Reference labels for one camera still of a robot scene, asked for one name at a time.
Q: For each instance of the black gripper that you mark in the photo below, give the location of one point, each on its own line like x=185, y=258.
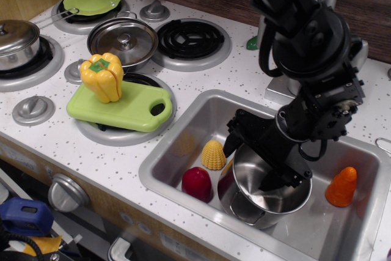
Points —
x=288, y=168

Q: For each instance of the steel pot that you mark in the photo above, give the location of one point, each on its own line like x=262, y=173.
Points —
x=240, y=195

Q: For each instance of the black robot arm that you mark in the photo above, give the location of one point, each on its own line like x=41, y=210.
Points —
x=304, y=40

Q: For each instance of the stainless steel sink basin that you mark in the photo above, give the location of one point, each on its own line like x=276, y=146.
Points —
x=318, y=231

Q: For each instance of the yellow toy corn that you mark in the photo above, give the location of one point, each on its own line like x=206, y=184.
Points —
x=213, y=156

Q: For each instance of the red toy fruit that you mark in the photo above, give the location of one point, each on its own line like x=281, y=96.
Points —
x=196, y=182

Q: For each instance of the silver toy faucet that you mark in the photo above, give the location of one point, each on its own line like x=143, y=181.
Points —
x=283, y=90

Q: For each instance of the orange toy carrot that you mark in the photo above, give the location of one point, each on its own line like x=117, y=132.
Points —
x=340, y=191

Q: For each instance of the purple toy eggplant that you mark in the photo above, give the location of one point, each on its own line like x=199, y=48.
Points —
x=252, y=44

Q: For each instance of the green plastic cutting board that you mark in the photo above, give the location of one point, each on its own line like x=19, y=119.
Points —
x=141, y=108

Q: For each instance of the black burner back right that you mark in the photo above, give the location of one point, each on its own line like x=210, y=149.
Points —
x=191, y=45

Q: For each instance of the burner under cutting board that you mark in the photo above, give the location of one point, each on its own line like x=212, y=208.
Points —
x=119, y=137

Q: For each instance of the steel pan with lid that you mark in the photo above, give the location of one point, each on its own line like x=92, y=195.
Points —
x=132, y=40

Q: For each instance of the yellow toy bell pepper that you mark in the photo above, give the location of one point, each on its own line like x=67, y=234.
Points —
x=103, y=75

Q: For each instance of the silver stove knob back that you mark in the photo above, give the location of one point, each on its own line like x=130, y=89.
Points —
x=154, y=12

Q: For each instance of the silver stove knob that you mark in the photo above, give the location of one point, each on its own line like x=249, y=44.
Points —
x=72, y=73
x=33, y=111
x=154, y=12

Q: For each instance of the silver oven front knob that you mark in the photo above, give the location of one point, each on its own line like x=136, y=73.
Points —
x=65, y=195

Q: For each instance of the silver stove knob middle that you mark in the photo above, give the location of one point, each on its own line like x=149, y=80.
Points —
x=72, y=73

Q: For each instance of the burner under green plate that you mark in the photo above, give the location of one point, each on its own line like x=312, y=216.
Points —
x=81, y=25

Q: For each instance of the yellow cloth piece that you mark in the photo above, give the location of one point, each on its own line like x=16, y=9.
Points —
x=45, y=244

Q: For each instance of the silver stove knob front left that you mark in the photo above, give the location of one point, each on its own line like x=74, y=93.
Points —
x=33, y=111

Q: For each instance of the burner under saucepan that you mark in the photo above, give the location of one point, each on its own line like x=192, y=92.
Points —
x=47, y=70

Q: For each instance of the green plastic plate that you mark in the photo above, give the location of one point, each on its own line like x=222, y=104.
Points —
x=90, y=7

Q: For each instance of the blue clamp tool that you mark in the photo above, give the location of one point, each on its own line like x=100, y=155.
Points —
x=26, y=217

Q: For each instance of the steel saucepan with lid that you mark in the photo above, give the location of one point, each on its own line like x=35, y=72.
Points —
x=20, y=40

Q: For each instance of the wire loop right edge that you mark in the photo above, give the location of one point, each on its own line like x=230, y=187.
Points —
x=384, y=144

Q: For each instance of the silver oven door handle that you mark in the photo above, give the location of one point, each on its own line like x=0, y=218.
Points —
x=120, y=249

